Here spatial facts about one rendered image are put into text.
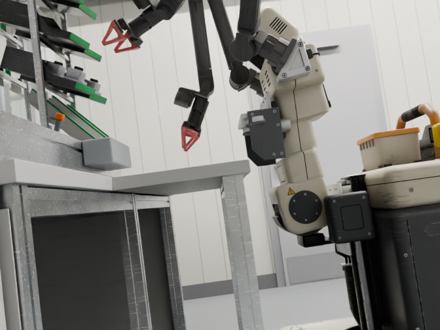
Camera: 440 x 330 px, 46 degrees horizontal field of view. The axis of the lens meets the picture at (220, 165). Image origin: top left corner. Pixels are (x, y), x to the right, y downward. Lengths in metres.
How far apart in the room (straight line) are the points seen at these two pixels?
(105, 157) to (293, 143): 0.69
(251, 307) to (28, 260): 0.59
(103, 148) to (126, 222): 0.25
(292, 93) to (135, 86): 3.06
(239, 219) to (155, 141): 3.43
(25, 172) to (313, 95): 1.16
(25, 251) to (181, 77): 3.98
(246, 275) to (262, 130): 0.59
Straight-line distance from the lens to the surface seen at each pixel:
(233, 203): 1.13
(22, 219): 0.71
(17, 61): 1.81
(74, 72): 1.73
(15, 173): 0.67
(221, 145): 4.49
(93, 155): 1.23
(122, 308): 2.21
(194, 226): 4.47
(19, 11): 1.85
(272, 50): 1.54
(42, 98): 1.70
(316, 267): 4.52
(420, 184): 1.55
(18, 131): 0.93
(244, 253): 1.14
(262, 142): 1.60
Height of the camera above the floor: 0.77
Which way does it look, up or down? 4 degrees up
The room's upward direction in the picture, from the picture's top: 8 degrees counter-clockwise
